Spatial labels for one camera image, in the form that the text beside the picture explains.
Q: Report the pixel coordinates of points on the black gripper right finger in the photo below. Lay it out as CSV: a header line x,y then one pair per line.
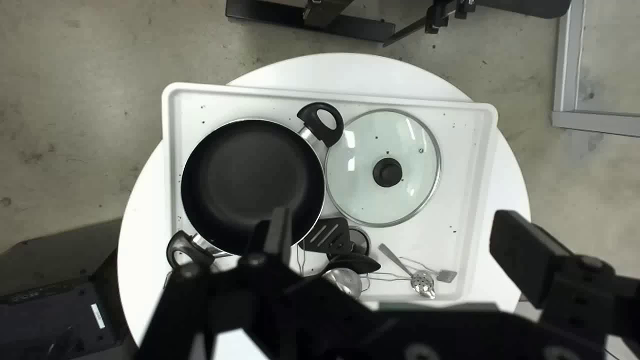
x,y
526,257

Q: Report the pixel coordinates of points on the black equipment case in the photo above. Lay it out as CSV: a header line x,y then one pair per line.
x,y
47,292

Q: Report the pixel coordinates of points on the white plastic tray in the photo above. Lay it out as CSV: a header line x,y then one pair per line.
x,y
461,201

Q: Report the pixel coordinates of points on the small flat metal utensil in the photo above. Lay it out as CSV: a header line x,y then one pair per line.
x,y
447,275

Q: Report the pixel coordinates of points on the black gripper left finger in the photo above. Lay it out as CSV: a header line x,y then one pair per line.
x,y
277,232

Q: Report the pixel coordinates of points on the round silver ladle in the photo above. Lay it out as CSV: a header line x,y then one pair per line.
x,y
347,280

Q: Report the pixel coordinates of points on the black furniture base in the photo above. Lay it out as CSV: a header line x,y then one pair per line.
x,y
321,16

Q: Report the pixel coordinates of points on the grey metal frame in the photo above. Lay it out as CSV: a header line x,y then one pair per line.
x,y
566,66

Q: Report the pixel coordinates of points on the glass lid with black knob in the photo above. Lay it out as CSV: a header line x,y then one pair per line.
x,y
373,137

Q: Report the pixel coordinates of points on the metal spoon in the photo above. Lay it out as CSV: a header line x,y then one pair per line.
x,y
420,280

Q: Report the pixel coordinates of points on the black slotted spatula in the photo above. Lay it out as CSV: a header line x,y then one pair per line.
x,y
337,240

